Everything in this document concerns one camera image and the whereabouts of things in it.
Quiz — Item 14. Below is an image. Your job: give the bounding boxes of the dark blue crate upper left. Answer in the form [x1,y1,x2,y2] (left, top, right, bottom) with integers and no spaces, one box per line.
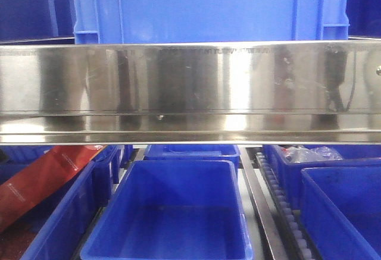
[1,0,75,42]

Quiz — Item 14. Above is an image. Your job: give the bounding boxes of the centre front blue bin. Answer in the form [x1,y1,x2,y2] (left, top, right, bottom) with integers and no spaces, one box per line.
[80,161,254,259]

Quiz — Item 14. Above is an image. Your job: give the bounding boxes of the right rear blue bin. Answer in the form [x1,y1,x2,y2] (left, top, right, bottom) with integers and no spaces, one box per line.
[263,144,380,210]

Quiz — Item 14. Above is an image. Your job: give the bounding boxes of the red packaging box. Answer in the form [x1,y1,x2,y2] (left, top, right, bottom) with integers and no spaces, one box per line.
[1,145,107,232]

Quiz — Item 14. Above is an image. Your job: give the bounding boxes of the right front blue bin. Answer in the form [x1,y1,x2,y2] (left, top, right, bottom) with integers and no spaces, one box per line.
[301,166,380,259]

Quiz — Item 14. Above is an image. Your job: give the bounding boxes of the dark blue crate upper right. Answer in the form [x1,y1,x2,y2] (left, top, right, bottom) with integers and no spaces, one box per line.
[346,0,380,37]

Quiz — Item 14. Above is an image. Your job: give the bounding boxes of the left front blue bin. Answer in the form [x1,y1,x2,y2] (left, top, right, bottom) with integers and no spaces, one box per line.
[0,161,98,260]

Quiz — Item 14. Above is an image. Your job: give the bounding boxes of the centre rear blue bin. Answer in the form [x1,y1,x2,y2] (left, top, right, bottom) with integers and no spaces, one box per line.
[144,144,241,173]

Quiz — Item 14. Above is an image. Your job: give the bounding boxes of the blue bin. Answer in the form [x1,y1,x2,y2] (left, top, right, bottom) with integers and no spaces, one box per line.
[0,161,98,260]
[80,161,254,259]
[301,166,380,259]
[144,144,241,173]
[263,144,380,210]

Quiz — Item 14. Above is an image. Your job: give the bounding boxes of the steel roller track rail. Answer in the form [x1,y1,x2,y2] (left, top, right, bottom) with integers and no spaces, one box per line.
[239,145,321,259]

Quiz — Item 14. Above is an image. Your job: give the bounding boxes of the dark blue crate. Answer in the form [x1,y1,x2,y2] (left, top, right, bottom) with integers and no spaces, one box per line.
[1,0,75,42]
[346,0,380,37]

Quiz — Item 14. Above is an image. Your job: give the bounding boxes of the clear plastic bags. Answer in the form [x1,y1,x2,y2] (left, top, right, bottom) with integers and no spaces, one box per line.
[281,146,343,164]

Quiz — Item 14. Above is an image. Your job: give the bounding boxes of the large light blue crate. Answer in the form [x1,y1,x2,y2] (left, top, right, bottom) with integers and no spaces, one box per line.
[74,0,349,44]

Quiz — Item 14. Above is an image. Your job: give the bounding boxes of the stainless steel shelf beam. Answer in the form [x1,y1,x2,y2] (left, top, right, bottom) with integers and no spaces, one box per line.
[1,39,380,145]

